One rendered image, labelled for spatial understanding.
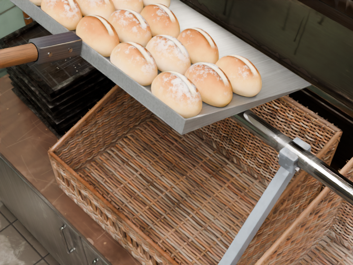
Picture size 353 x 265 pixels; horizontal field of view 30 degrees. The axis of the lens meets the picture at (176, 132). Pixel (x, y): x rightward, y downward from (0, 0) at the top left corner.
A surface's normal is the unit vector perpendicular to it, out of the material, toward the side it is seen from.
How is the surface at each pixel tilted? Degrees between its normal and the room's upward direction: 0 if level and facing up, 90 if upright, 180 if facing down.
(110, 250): 0
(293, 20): 70
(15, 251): 0
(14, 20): 90
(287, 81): 21
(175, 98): 45
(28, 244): 0
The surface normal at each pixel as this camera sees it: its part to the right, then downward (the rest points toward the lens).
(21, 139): -0.05, -0.65
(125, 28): -0.33, 0.04
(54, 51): 0.68, 0.53
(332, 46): -0.70, 0.29
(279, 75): 0.22, -0.80
